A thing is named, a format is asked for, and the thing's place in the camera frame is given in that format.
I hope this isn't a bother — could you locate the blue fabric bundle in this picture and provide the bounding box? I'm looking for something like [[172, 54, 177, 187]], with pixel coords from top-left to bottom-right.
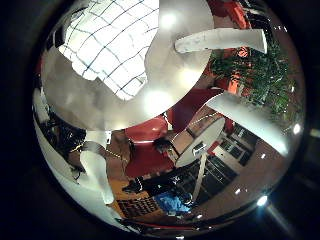
[[154, 192, 192, 215]]

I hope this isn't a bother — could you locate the round white side table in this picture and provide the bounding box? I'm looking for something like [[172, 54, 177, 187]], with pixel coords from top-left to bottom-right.
[[174, 116, 227, 202]]

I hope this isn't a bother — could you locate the large red sofa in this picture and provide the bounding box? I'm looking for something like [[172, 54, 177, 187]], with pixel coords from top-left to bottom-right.
[[166, 88, 225, 134]]

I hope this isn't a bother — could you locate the red orange furniture piece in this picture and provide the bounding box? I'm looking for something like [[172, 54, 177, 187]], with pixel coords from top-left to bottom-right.
[[206, 0, 252, 31]]

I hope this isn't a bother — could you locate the orange wooden platform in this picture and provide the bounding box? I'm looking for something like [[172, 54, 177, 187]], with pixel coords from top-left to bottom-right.
[[109, 178, 165, 222]]

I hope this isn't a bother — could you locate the green leafy plant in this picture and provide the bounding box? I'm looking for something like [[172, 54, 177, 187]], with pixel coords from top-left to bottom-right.
[[209, 39, 298, 118]]

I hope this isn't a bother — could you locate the small grey device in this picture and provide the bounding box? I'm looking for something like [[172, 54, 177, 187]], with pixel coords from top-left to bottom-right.
[[192, 141, 208, 157]]

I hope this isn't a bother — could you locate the orange plant pot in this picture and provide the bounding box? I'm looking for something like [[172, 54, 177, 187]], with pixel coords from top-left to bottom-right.
[[228, 46, 250, 95]]

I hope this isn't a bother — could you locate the dark grid floor mat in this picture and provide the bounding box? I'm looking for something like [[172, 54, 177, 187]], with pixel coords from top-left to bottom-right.
[[116, 196, 161, 218]]

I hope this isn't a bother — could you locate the red upholstered seat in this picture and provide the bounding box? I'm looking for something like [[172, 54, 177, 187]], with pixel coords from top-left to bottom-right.
[[124, 115, 175, 178]]

